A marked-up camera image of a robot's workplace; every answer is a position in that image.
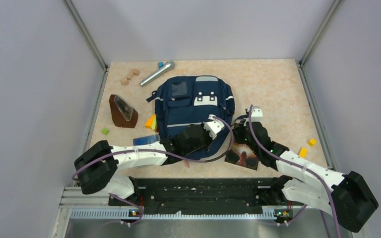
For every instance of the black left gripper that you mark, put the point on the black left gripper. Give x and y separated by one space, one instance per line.
210 140

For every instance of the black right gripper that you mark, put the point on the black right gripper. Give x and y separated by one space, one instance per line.
239 130

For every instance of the navy blue student backpack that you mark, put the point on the navy blue student backpack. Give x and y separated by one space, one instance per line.
185 100

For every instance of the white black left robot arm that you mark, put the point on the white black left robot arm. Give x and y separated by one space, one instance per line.
96 167

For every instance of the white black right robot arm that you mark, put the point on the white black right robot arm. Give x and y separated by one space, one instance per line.
346 197

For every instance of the Three Days To See book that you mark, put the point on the Three Days To See book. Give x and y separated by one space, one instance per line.
241 155

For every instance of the orange pencils bundle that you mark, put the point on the orange pencils bundle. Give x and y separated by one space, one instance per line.
186 163

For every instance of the blue green landscape book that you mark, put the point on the blue green landscape book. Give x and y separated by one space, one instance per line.
146 140

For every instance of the stacked colourful toy bricks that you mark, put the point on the stacked colourful toy bricks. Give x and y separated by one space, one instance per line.
151 123

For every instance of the yellow cube near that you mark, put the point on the yellow cube near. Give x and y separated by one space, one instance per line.
303 152

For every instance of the yellow cube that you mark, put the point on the yellow cube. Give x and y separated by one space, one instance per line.
303 152
312 142

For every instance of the yellow cube far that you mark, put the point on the yellow cube far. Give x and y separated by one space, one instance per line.
312 142

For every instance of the brown wooden metronome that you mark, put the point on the brown wooden metronome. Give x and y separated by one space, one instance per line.
122 113

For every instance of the silver microphone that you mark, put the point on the silver microphone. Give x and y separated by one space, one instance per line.
167 66

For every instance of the wooden block puzzle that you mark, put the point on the wooden block puzzle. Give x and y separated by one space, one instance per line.
131 74

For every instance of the small green cube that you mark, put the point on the small green cube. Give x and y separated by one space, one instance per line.
105 131

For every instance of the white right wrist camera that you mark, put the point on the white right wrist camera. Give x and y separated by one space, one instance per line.
254 113

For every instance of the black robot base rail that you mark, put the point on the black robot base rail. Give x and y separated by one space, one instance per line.
210 197

